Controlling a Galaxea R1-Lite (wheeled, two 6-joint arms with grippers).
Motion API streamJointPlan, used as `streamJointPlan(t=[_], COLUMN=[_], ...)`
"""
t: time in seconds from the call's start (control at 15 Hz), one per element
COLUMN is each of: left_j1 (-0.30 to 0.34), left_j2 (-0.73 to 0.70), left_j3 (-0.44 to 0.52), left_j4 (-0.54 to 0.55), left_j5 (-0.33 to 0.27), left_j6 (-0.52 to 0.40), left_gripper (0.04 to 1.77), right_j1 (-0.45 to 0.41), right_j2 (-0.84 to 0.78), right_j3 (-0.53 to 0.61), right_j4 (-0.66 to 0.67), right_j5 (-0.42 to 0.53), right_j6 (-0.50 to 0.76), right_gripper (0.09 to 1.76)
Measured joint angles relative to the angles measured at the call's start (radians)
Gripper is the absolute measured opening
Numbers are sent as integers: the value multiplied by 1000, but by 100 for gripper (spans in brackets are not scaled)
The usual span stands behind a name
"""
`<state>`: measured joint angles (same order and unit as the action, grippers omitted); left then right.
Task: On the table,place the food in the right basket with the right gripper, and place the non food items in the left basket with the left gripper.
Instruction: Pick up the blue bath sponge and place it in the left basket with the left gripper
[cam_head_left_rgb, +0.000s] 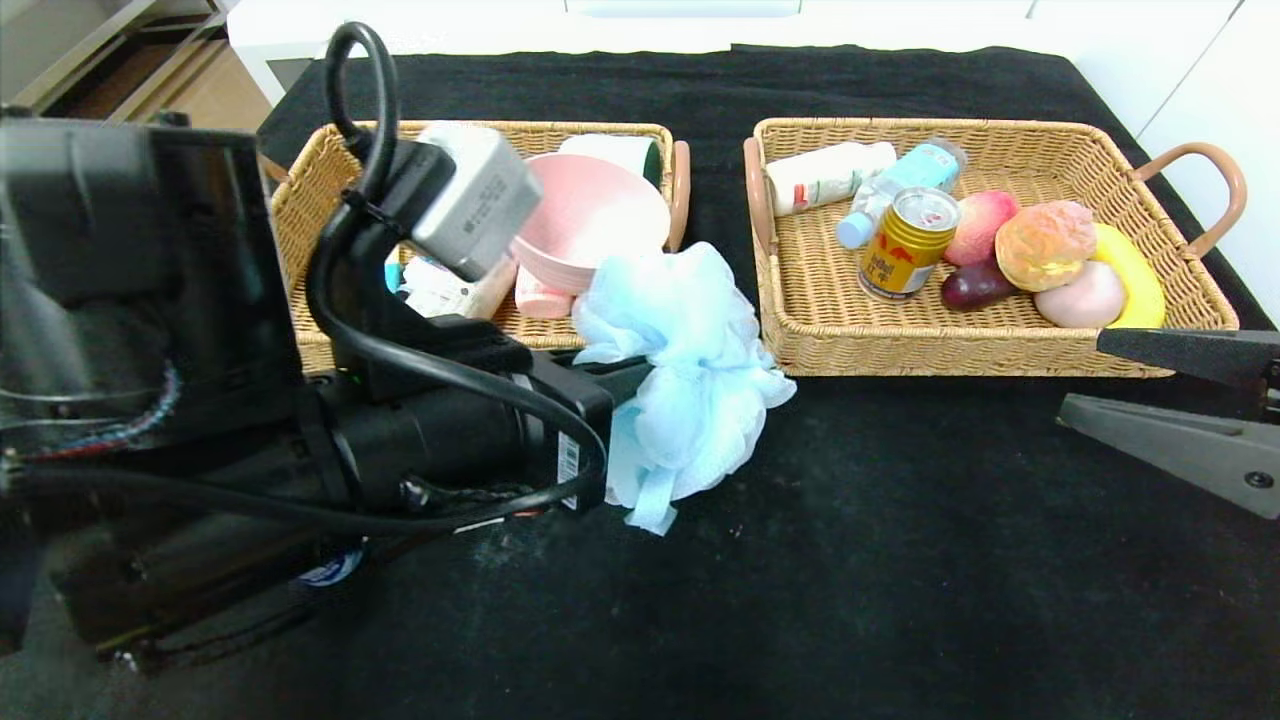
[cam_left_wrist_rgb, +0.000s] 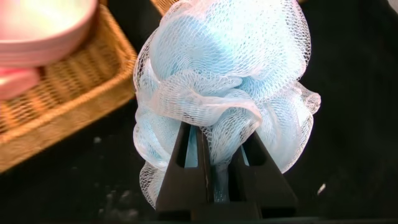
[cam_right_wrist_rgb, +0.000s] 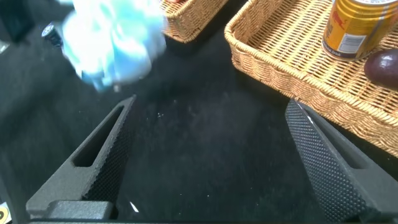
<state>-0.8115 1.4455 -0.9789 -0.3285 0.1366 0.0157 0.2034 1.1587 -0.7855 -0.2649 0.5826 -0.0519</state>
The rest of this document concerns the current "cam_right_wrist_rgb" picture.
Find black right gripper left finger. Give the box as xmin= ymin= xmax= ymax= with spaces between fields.
xmin=26 ymin=95 xmax=137 ymax=220

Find black table cloth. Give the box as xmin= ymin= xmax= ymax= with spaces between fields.
xmin=0 ymin=0 xmax=398 ymax=224

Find yellow drink can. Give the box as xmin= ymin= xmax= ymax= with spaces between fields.
xmin=322 ymin=0 xmax=398 ymax=62

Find purple eggplant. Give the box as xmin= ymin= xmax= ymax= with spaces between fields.
xmin=363 ymin=49 xmax=398 ymax=91

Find light blue bath loofah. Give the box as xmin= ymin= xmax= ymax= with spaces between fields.
xmin=57 ymin=0 xmax=169 ymax=93

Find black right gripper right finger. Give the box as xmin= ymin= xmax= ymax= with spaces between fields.
xmin=284 ymin=98 xmax=398 ymax=224

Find woven wicker basket brown handles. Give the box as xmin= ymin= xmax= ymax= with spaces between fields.
xmin=160 ymin=0 xmax=229 ymax=44
xmin=223 ymin=0 xmax=398 ymax=158

